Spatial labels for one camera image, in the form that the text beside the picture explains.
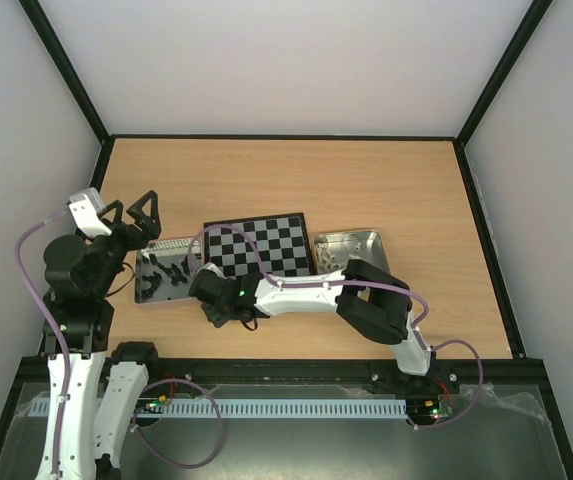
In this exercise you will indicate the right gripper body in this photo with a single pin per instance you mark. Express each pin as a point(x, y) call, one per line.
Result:
point(199, 288)

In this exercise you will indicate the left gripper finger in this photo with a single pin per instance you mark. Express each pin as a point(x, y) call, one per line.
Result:
point(145, 215)
point(111, 215)

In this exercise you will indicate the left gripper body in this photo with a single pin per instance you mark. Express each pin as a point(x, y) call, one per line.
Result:
point(135, 240)

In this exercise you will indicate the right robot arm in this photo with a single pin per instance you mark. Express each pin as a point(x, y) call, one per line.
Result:
point(373, 302)

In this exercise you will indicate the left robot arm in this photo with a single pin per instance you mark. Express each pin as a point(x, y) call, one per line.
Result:
point(86, 428)

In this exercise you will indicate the tin tray with black pieces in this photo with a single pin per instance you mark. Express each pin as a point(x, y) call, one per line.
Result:
point(164, 271)

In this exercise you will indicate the gold tin with white pieces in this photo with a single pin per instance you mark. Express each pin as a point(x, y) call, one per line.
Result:
point(332, 251)

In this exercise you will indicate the black silver chessboard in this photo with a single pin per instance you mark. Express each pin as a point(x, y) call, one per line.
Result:
point(278, 243)

